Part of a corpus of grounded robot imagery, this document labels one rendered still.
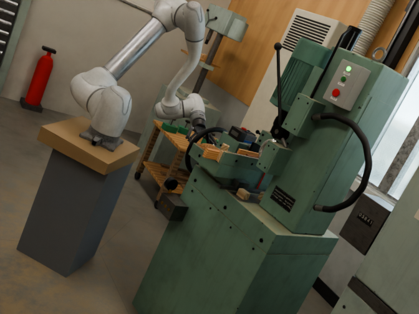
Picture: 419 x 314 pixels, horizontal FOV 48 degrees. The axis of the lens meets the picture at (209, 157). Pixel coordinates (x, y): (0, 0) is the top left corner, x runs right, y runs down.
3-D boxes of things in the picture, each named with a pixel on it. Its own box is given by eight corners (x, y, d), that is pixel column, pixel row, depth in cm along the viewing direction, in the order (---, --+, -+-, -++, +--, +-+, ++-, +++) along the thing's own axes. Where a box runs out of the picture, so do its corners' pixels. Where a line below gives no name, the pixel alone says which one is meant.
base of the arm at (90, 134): (74, 137, 220) (78, 128, 218) (91, 127, 241) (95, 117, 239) (110, 154, 220) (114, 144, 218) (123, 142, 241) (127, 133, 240)
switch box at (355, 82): (330, 101, 181) (350, 63, 177) (350, 111, 174) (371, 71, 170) (321, 98, 177) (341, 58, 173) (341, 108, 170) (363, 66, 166)
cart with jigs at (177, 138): (193, 189, 433) (222, 126, 417) (221, 222, 388) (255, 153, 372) (129, 175, 396) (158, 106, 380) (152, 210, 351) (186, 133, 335)
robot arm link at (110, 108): (101, 136, 220) (118, 95, 213) (81, 118, 229) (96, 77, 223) (127, 138, 233) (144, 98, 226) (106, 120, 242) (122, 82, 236)
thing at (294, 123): (293, 130, 192) (310, 96, 188) (308, 139, 186) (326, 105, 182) (280, 126, 186) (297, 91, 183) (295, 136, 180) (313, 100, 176)
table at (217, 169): (261, 162, 259) (266, 152, 257) (300, 190, 237) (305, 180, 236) (176, 144, 218) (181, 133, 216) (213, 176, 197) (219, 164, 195)
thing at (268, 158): (269, 168, 198) (282, 143, 195) (280, 176, 193) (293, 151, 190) (254, 166, 192) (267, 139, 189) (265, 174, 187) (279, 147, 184)
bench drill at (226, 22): (173, 154, 508) (235, 15, 469) (197, 181, 459) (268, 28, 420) (134, 144, 481) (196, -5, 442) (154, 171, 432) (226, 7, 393)
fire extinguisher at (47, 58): (38, 106, 463) (58, 49, 448) (41, 113, 448) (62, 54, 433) (19, 101, 453) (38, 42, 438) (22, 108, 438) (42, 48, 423)
